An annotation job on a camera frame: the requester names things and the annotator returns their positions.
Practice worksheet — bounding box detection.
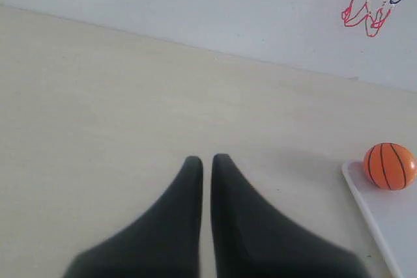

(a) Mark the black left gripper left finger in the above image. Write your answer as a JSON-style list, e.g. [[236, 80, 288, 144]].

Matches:
[[64, 156, 203, 277]]

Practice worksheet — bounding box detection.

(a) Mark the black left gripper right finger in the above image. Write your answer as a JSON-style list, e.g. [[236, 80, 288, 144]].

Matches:
[[210, 154, 370, 277]]

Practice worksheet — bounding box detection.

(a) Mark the small orange basketball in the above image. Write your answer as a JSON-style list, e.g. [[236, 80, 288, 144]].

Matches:
[[362, 143, 416, 191]]

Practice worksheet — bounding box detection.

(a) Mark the white plastic tray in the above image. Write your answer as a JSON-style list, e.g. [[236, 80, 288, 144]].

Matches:
[[341, 161, 416, 278]]

